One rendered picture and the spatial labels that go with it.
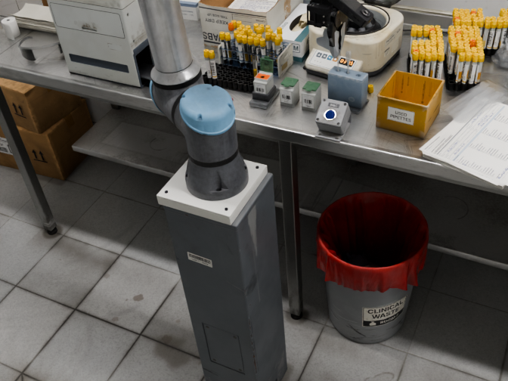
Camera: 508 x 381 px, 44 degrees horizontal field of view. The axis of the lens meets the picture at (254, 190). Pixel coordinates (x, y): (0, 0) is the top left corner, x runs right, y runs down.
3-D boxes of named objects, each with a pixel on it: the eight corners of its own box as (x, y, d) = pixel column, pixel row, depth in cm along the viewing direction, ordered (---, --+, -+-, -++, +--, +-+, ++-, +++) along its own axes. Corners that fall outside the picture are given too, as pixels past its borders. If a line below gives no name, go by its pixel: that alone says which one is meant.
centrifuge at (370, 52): (292, 69, 189) (291, 33, 181) (341, 28, 207) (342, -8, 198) (364, 91, 178) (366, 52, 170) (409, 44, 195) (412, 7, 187)
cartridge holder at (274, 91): (249, 106, 177) (248, 95, 174) (263, 89, 183) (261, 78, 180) (266, 109, 175) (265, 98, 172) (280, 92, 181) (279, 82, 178)
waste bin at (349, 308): (296, 332, 223) (292, 248, 194) (333, 261, 247) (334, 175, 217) (401, 370, 209) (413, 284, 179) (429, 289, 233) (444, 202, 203)
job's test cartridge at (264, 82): (254, 98, 177) (252, 78, 173) (261, 89, 180) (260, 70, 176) (267, 100, 176) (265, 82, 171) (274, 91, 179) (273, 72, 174)
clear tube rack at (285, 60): (219, 67, 194) (217, 47, 189) (234, 52, 200) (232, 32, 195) (280, 79, 186) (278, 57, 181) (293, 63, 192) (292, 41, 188)
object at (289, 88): (280, 105, 176) (278, 85, 171) (286, 96, 179) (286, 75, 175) (292, 108, 174) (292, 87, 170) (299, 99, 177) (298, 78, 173)
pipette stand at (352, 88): (325, 106, 174) (325, 75, 167) (336, 93, 178) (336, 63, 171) (358, 115, 170) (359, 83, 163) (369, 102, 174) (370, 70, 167)
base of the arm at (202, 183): (221, 209, 142) (216, 175, 135) (172, 185, 149) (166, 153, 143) (261, 173, 151) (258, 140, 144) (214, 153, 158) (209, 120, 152)
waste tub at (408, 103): (374, 127, 165) (376, 95, 158) (392, 100, 173) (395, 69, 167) (423, 140, 159) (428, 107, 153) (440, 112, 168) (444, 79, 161)
